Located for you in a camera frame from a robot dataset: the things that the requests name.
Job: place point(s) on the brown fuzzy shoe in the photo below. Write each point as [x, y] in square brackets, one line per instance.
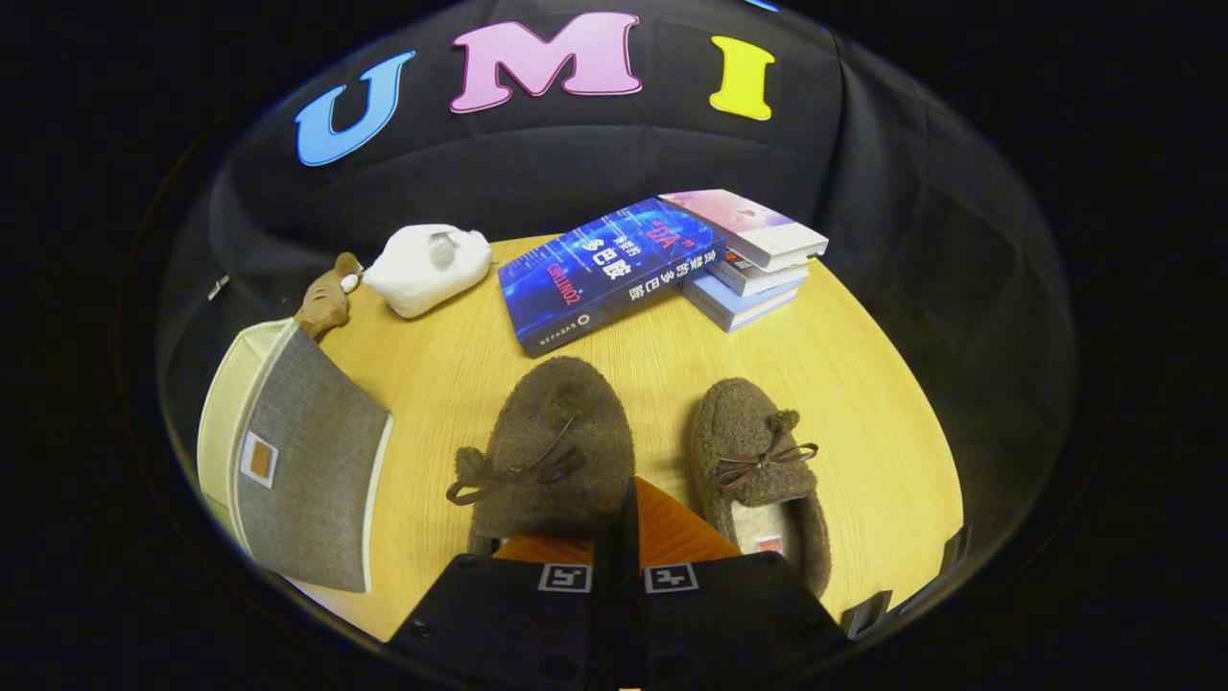
[561, 413]
[743, 422]

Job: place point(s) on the white book with red spine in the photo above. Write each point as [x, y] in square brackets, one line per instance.
[763, 276]

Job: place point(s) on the light blue book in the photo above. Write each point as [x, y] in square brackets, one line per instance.
[739, 305]

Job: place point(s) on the brown striped plush toy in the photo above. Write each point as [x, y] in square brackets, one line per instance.
[324, 302]

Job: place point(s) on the grey fabric storage box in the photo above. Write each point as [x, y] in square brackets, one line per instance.
[307, 461]

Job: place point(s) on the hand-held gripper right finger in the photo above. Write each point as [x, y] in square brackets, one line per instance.
[739, 624]

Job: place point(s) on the white plush toy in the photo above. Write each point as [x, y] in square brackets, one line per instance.
[422, 274]

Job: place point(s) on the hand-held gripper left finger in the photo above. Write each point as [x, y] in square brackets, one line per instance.
[499, 624]

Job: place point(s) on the silver clip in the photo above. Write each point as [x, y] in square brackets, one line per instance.
[219, 287]

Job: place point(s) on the dark blue book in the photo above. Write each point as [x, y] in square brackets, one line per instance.
[595, 278]

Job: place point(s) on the black bracket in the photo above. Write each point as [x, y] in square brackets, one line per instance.
[866, 614]

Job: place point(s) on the pink cover book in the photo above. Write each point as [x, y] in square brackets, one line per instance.
[743, 226]

